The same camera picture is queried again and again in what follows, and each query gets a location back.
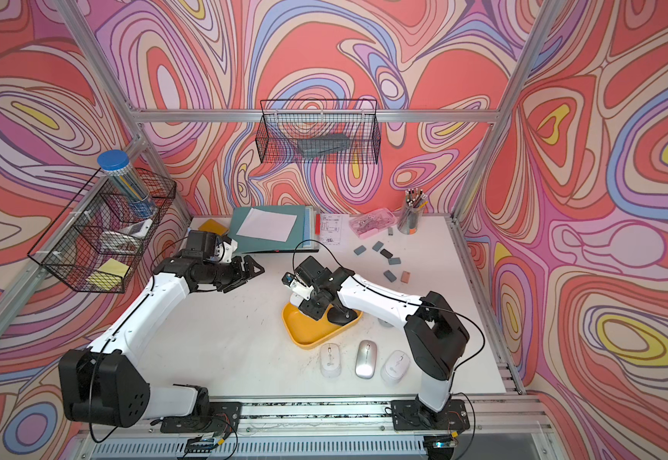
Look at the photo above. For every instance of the black wire basket back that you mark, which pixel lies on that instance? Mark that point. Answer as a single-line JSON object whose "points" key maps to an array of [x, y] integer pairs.
{"points": [[283, 122]]}

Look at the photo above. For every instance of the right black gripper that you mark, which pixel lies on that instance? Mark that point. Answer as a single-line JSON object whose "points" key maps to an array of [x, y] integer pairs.
{"points": [[311, 310]]}

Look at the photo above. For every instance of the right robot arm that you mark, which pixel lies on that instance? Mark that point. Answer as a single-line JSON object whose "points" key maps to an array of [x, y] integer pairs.
{"points": [[435, 334]]}

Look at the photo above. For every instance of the black wire basket left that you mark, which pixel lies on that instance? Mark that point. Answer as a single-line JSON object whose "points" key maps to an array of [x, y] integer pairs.
{"points": [[72, 252]]}

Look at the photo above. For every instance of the pink plastic clip box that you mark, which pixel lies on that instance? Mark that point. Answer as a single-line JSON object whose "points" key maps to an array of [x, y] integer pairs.
{"points": [[372, 223]]}

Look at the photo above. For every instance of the mesh pen cup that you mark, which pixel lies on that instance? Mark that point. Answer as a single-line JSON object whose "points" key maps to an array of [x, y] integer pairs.
{"points": [[414, 205]]}

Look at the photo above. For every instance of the small white mouse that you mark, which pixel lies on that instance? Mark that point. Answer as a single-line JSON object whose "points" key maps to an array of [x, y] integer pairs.
{"points": [[330, 360]]}

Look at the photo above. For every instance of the green folder stack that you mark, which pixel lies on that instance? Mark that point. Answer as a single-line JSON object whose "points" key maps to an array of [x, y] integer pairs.
{"points": [[302, 237]]}

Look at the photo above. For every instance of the printed instruction sheet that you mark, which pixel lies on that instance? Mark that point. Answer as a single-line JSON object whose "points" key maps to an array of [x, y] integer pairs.
{"points": [[333, 231]]}

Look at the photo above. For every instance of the blue lid pencil jar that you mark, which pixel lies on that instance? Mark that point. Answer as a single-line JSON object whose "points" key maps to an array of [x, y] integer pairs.
{"points": [[116, 164]]}

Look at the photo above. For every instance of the silver grey mouse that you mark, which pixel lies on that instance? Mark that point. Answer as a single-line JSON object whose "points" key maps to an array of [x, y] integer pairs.
{"points": [[366, 360]]}

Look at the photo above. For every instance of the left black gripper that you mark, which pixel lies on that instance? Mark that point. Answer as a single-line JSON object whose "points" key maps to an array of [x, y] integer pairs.
{"points": [[240, 276]]}

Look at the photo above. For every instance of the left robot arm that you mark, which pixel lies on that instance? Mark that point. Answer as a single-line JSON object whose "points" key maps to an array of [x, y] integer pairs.
{"points": [[102, 385]]}

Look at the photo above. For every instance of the white mouse with logo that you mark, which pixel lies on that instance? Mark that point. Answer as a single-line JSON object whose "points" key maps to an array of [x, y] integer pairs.
{"points": [[395, 368]]}

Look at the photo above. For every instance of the grey white mouse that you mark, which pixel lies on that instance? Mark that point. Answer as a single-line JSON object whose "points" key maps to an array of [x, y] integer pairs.
{"points": [[385, 324]]}

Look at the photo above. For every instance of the yellow storage box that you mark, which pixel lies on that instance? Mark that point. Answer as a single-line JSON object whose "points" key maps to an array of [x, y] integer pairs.
{"points": [[308, 333]]}

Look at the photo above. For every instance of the white paper sheet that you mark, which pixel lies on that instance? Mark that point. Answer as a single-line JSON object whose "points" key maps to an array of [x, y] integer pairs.
{"points": [[266, 225]]}

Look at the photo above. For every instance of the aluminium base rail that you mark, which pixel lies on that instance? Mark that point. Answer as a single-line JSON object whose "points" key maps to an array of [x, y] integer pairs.
{"points": [[511, 427]]}

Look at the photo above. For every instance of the black wire basket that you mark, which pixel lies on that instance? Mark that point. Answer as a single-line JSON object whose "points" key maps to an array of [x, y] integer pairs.
{"points": [[72, 252], [283, 122]]}

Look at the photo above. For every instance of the yellow sticky notes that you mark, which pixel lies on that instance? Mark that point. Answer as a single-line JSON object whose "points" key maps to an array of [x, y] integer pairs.
{"points": [[108, 276]]}

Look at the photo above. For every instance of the white tape dispenser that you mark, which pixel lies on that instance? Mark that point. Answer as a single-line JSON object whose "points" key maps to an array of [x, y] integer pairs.
{"points": [[126, 240]]}

